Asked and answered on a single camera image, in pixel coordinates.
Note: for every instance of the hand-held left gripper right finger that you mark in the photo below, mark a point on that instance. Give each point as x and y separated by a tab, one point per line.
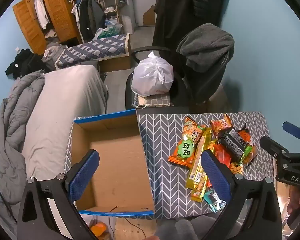
215	177

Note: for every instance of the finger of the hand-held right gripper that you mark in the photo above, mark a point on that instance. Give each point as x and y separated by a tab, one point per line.
292	129
272	145

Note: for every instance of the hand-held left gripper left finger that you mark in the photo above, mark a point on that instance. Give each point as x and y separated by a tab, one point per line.
85	175

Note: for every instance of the long yellow snack packet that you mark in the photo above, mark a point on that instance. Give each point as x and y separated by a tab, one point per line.
197	170

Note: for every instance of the red snack packet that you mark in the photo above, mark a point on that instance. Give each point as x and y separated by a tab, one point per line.
222	156

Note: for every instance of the green peanut snack packet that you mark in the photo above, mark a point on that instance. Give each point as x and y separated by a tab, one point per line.
237	168

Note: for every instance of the teal snack packet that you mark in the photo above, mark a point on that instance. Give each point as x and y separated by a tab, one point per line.
215	202

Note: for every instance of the cardboard storage box blue rim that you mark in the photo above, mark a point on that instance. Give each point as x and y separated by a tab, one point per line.
120	160

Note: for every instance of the black snack packet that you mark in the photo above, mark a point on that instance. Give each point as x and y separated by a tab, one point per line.
233	143

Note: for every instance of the orange snack packet green label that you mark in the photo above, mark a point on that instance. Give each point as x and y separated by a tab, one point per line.
182	152

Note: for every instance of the orange taped snack bag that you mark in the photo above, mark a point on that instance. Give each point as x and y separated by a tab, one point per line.
221	126

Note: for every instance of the person's right hand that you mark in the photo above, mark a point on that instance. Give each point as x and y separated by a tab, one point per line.
298	200

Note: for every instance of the grey herringbone storage ottoman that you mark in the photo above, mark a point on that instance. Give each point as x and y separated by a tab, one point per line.
165	180

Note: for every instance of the orange object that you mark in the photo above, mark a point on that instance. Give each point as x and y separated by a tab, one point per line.
98	230

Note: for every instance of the person's grey trouser legs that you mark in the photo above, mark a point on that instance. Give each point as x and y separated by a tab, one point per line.
182	230

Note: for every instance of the grey sheeted bed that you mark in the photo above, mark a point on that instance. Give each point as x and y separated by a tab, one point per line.
65	110

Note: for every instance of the grey duvet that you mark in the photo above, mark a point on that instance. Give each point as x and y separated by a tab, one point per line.
12	135

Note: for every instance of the black office chair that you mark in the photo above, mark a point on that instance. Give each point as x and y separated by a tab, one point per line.
180	90

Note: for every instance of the grey checked cushion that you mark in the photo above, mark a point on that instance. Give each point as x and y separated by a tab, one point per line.
155	102

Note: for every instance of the white plastic bag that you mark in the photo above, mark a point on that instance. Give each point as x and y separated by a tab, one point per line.
152	75

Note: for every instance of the grey fleece garment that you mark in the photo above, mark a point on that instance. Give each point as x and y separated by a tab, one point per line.
205	45

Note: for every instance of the grey clothes pile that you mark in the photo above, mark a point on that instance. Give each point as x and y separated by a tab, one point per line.
52	55

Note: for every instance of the black clothes pile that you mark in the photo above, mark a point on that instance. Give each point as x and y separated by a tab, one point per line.
22	63

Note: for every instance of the blue checked mattress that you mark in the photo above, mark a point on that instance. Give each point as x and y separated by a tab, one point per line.
97	47

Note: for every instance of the green plastic bag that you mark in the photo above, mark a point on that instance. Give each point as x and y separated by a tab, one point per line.
111	31

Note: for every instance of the dark hanging clothes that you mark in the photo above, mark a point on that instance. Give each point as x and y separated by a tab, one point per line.
88	17

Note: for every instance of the black hanging jacket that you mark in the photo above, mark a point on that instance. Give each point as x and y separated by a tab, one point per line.
190	5

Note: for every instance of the wooden wardrobe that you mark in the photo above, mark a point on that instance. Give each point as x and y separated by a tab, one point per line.
57	10

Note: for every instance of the white hanging shirt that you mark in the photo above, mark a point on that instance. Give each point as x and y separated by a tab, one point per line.
41	12

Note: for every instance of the brown cardboard piece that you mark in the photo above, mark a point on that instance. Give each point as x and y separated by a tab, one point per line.
150	17

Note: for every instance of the white door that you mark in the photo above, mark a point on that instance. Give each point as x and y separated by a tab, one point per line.
140	2

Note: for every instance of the wooden daybed frame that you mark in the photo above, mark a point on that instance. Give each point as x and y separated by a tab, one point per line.
115	63

